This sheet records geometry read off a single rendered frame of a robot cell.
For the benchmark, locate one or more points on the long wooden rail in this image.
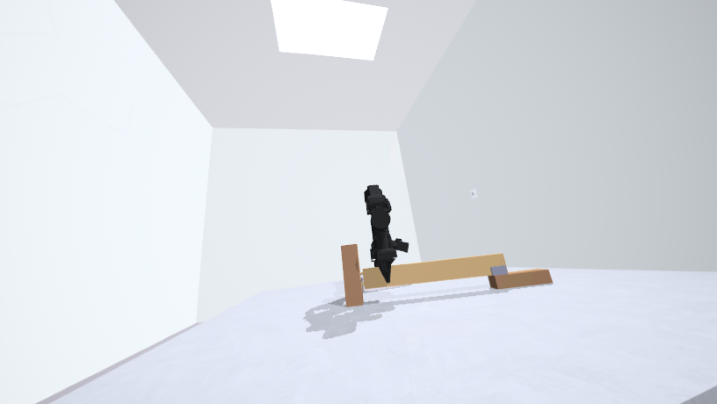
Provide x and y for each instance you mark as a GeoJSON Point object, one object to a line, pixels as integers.
{"type": "Point", "coordinates": [433, 271]}

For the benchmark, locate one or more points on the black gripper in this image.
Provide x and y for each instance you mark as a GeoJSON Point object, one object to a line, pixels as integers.
{"type": "Point", "coordinates": [383, 255]}

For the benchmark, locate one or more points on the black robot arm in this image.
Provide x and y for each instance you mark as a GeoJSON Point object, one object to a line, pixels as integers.
{"type": "Point", "coordinates": [379, 208]}

